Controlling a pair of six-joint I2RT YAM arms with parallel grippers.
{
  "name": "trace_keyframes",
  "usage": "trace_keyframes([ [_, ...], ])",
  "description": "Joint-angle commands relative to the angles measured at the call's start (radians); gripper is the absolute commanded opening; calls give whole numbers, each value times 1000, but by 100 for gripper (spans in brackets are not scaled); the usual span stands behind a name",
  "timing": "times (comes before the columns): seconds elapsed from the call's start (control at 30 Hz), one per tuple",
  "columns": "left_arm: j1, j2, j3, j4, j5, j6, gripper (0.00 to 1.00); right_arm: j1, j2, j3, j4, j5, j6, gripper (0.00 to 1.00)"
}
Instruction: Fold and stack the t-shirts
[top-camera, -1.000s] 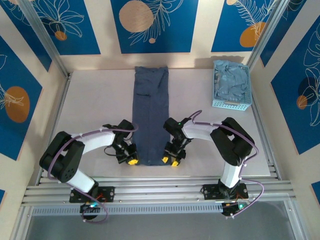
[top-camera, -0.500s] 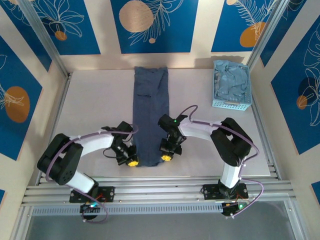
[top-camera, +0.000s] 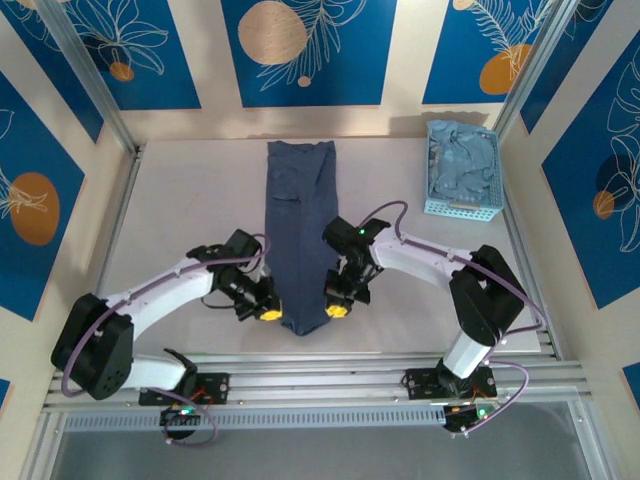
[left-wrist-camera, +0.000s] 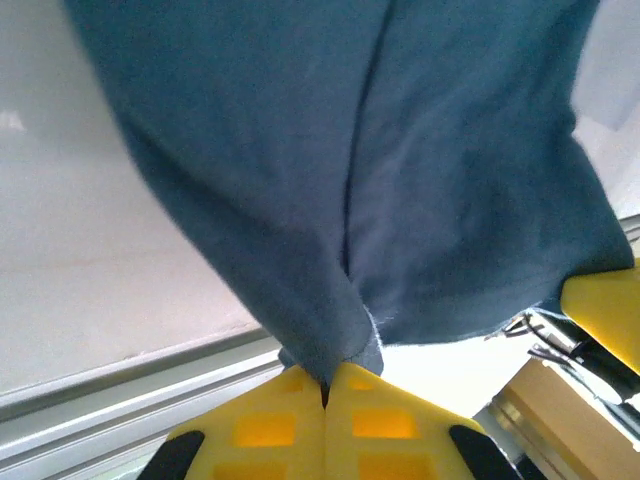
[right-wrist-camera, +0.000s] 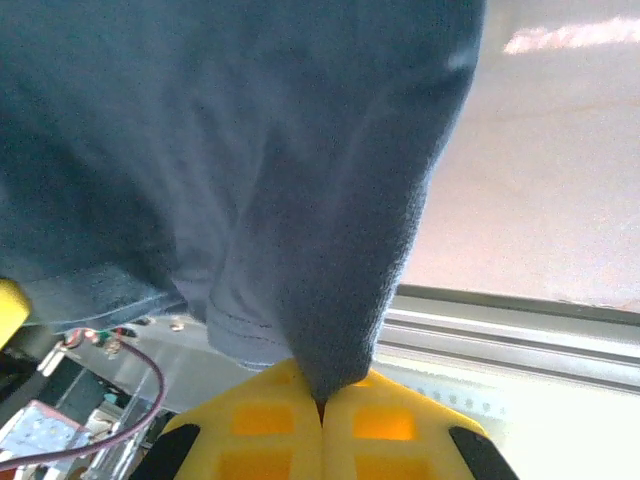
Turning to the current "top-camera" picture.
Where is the dark blue t-shirt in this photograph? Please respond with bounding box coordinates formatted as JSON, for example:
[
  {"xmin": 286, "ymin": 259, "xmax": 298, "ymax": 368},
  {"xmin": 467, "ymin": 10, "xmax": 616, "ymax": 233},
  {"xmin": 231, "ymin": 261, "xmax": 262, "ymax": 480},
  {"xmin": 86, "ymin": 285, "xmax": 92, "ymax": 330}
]
[{"xmin": 263, "ymin": 139, "xmax": 342, "ymax": 337}]

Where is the light blue plastic basket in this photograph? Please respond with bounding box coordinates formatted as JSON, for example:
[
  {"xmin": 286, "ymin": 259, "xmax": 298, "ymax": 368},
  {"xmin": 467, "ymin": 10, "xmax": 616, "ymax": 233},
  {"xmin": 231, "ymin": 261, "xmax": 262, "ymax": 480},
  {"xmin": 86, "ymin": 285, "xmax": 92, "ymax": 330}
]
[{"xmin": 423, "ymin": 118, "xmax": 506, "ymax": 222}]

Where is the left controller board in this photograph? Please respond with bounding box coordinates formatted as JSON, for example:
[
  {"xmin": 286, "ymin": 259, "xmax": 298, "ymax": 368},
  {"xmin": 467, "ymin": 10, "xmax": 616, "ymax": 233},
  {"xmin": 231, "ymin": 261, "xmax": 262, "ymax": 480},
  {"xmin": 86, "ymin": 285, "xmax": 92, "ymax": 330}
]
[{"xmin": 158, "ymin": 402, "xmax": 204, "ymax": 432}]

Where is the controller board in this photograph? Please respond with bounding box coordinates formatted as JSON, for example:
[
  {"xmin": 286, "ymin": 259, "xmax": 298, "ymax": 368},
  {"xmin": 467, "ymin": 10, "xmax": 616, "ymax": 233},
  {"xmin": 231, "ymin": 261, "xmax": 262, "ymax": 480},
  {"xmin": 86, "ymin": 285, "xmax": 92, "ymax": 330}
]
[
  {"xmin": 443, "ymin": 399, "xmax": 505, "ymax": 434},
  {"xmin": 158, "ymin": 402, "xmax": 204, "ymax": 432}
]

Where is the light blue crumpled t-shirt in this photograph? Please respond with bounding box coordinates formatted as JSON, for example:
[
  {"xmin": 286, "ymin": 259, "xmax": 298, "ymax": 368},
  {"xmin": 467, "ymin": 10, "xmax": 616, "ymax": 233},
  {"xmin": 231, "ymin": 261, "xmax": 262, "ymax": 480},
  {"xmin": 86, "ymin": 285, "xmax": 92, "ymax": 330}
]
[{"xmin": 427, "ymin": 119, "xmax": 501, "ymax": 204}]

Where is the right controller board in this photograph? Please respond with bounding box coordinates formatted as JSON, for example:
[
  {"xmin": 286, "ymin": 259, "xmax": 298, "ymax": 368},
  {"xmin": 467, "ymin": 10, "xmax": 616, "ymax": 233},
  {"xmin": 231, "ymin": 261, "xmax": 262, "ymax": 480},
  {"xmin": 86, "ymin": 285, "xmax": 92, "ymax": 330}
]
[{"xmin": 443, "ymin": 399, "xmax": 505, "ymax": 434}]

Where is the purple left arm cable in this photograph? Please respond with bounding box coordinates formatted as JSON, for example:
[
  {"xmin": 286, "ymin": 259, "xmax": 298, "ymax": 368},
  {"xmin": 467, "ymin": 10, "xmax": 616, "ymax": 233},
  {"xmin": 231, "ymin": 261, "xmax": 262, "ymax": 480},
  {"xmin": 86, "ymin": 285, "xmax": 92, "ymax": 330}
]
[{"xmin": 59, "ymin": 232, "xmax": 274, "ymax": 447}]

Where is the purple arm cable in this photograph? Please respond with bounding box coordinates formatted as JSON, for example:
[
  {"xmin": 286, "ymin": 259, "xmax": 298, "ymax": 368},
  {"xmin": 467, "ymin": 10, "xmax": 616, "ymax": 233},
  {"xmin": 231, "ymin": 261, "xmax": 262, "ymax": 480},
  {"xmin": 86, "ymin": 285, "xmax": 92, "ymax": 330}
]
[
  {"xmin": 59, "ymin": 232, "xmax": 274, "ymax": 447},
  {"xmin": 358, "ymin": 200, "xmax": 549, "ymax": 440}
]

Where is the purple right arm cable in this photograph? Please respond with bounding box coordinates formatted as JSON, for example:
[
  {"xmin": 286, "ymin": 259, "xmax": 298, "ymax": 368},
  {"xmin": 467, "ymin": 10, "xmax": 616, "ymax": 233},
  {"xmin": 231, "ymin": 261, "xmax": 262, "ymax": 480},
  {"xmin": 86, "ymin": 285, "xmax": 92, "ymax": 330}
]
[{"xmin": 358, "ymin": 200, "xmax": 549, "ymax": 440}]

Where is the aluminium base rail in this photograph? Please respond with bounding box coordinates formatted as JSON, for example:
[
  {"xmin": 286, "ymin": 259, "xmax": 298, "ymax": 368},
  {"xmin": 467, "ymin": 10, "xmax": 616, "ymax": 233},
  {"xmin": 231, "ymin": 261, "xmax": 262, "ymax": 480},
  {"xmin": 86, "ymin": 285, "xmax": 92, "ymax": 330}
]
[{"xmin": 42, "ymin": 349, "xmax": 594, "ymax": 415}]

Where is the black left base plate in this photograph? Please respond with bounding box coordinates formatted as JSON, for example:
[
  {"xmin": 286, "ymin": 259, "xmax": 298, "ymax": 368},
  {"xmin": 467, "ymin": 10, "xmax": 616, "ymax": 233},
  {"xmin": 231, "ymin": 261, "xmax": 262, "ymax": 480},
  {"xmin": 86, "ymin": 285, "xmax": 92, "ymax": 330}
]
[{"xmin": 138, "ymin": 372, "xmax": 231, "ymax": 406}]

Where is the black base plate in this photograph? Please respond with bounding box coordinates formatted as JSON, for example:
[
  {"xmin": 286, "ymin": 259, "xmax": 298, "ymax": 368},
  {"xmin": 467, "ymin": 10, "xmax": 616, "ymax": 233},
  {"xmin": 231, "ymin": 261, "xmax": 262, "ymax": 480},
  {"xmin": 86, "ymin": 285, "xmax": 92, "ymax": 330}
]
[
  {"xmin": 402, "ymin": 367, "xmax": 497, "ymax": 401},
  {"xmin": 138, "ymin": 372, "xmax": 231, "ymax": 406}
]

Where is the grey slotted cable duct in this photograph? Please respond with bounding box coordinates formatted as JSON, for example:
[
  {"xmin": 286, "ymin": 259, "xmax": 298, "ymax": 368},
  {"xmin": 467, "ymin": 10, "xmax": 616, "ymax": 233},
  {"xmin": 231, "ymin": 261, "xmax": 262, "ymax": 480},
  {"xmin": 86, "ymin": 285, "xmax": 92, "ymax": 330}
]
[{"xmin": 63, "ymin": 410, "xmax": 451, "ymax": 432}]

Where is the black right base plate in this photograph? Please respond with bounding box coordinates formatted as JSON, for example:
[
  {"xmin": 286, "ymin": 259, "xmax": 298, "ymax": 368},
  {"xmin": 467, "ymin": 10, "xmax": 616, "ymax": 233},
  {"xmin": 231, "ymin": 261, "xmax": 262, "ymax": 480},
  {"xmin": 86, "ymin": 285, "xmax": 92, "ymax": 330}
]
[{"xmin": 402, "ymin": 367, "xmax": 497, "ymax": 401}]

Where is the aluminium table side rail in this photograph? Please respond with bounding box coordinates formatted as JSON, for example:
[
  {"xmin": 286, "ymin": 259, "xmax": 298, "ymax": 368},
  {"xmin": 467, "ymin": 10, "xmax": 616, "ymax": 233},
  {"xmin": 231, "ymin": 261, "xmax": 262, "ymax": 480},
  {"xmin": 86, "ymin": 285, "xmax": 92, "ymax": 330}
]
[
  {"xmin": 502, "ymin": 199, "xmax": 559, "ymax": 359},
  {"xmin": 94, "ymin": 142, "xmax": 146, "ymax": 301}
]

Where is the blue floral wall panel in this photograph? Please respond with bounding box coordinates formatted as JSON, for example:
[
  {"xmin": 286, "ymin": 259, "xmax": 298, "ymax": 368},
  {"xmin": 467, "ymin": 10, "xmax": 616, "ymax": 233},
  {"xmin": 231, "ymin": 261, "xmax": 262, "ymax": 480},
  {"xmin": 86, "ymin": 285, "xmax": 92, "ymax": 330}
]
[
  {"xmin": 542, "ymin": 42, "xmax": 640, "ymax": 311},
  {"xmin": 421, "ymin": 0, "xmax": 561, "ymax": 106},
  {"xmin": 221, "ymin": 0, "xmax": 400, "ymax": 109},
  {"xmin": 519, "ymin": 0, "xmax": 640, "ymax": 136},
  {"xmin": 0, "ymin": 69, "xmax": 86, "ymax": 322},
  {"xmin": 62, "ymin": 0, "xmax": 202, "ymax": 112},
  {"xmin": 0, "ymin": 0, "xmax": 106, "ymax": 146}
]

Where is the aluminium lower frame bar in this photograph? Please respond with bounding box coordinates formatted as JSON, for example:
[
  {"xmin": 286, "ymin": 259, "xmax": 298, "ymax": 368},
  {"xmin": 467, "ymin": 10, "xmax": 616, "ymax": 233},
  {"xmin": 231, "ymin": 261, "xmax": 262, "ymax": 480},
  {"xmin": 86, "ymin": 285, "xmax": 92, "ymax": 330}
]
[
  {"xmin": 19, "ymin": 412, "xmax": 69, "ymax": 480},
  {"xmin": 569, "ymin": 394, "xmax": 619, "ymax": 480}
]

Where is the aluminium frame post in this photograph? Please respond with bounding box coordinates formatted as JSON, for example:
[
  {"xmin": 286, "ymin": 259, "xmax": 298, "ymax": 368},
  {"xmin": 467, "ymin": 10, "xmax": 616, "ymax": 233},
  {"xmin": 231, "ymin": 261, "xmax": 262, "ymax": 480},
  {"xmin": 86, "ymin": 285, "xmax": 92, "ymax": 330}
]
[
  {"xmin": 37, "ymin": 0, "xmax": 140, "ymax": 157},
  {"xmin": 492, "ymin": 0, "xmax": 576, "ymax": 151}
]

